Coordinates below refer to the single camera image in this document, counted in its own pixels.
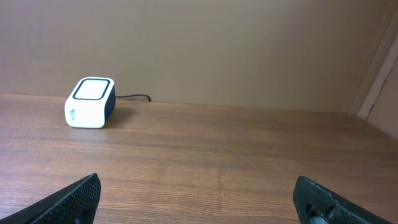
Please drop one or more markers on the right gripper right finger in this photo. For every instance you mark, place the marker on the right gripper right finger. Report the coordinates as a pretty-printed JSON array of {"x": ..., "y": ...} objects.
[{"x": 316, "y": 204}]

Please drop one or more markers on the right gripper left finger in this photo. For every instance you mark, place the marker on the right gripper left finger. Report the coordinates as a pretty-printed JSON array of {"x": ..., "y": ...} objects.
[{"x": 76, "y": 203}]

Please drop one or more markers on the white barcode scanner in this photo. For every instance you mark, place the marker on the white barcode scanner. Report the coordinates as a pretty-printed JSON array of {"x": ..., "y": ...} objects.
[{"x": 91, "y": 103}]

